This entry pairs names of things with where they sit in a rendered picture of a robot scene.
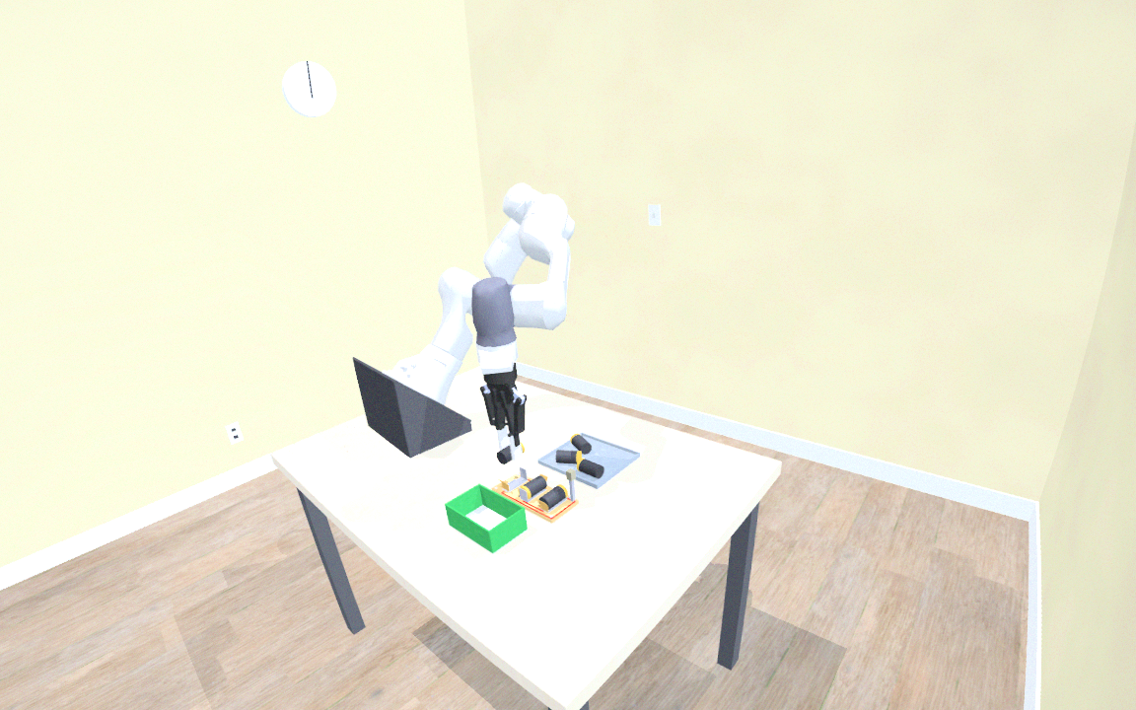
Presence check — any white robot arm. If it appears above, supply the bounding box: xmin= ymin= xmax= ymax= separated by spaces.
xmin=383 ymin=183 xmax=575 ymax=406

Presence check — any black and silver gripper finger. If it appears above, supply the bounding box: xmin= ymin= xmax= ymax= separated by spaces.
xmin=481 ymin=385 xmax=510 ymax=451
xmin=498 ymin=389 xmax=528 ymax=461

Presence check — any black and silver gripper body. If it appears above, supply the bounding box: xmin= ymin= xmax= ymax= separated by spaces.
xmin=483 ymin=362 xmax=518 ymax=404

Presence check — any green open-top box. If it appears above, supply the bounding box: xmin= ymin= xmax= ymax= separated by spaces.
xmin=445 ymin=484 xmax=528 ymax=554

